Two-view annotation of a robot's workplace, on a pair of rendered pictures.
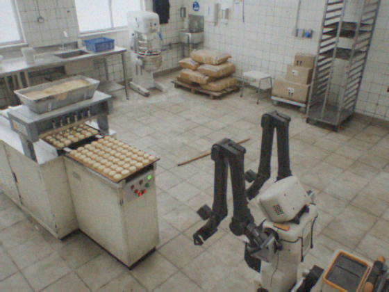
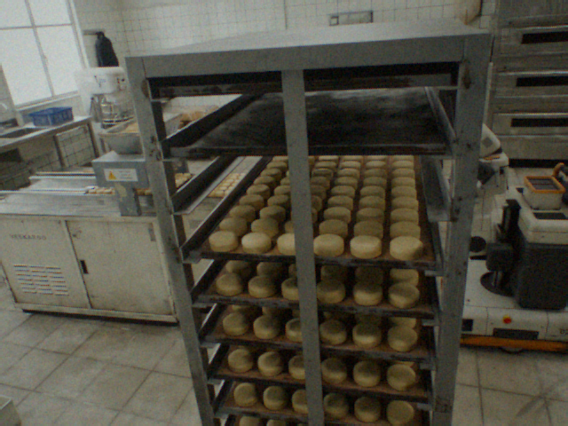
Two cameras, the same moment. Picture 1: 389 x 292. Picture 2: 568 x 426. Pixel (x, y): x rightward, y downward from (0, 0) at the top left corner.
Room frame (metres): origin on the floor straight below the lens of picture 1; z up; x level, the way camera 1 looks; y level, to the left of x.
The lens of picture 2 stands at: (-0.31, 1.51, 1.86)
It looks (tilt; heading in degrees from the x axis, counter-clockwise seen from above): 24 degrees down; 335
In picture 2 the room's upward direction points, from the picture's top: 5 degrees counter-clockwise
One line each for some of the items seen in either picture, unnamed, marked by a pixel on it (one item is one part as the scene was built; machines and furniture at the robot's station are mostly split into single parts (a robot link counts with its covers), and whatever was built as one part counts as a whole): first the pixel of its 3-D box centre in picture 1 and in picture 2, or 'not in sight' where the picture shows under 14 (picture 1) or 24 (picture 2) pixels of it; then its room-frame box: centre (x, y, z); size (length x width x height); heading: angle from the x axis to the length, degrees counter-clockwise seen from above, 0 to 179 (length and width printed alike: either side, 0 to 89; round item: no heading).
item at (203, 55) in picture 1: (210, 56); (193, 112); (6.34, -0.24, 0.62); 0.72 x 0.42 x 0.17; 51
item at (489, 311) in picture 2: not in sight; (502, 300); (1.17, -0.60, 0.16); 0.67 x 0.64 x 0.25; 51
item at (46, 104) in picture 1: (60, 94); (145, 132); (2.55, 1.07, 1.25); 0.56 x 0.29 x 0.14; 140
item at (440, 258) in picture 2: not in sight; (423, 188); (0.35, 0.87, 1.50); 0.64 x 0.03 x 0.03; 140
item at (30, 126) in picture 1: (66, 122); (153, 169); (2.55, 1.07, 1.01); 0.72 x 0.33 x 0.34; 140
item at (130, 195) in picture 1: (139, 185); not in sight; (1.99, 0.41, 0.77); 0.24 x 0.04 x 0.14; 140
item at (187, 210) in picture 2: not in sight; (241, 148); (0.60, 1.18, 1.59); 0.64 x 0.03 x 0.03; 140
